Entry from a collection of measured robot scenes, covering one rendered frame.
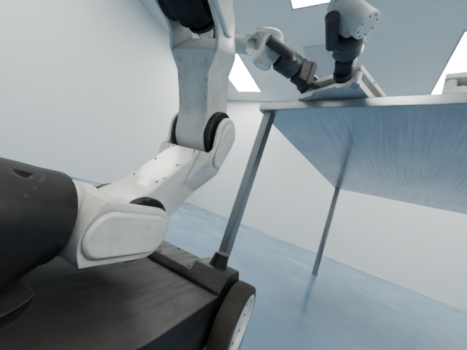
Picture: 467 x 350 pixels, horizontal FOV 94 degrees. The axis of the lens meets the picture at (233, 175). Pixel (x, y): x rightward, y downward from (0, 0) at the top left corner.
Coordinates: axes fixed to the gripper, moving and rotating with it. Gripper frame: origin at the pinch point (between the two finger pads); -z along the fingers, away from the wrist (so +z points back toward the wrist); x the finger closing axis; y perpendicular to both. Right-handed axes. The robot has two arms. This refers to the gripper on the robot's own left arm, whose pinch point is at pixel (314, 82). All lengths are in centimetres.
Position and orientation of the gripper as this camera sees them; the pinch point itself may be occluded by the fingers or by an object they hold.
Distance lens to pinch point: 98.2
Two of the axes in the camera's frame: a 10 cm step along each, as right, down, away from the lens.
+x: -3.2, 9.4, -1.2
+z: -8.5, -3.4, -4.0
